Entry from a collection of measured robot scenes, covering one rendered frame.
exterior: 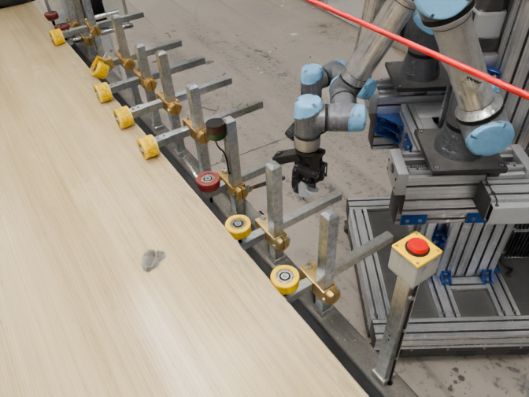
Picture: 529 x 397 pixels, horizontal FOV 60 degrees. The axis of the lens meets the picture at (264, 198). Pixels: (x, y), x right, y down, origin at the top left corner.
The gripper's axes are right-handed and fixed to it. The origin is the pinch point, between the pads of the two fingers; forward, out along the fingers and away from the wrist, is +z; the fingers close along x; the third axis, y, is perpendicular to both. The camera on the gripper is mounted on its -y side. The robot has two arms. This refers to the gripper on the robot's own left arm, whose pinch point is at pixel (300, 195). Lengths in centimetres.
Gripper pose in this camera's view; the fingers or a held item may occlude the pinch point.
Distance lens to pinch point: 148.1
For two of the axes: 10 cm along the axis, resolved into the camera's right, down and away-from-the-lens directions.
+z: 0.5, 7.4, 6.7
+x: 5.7, -5.7, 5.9
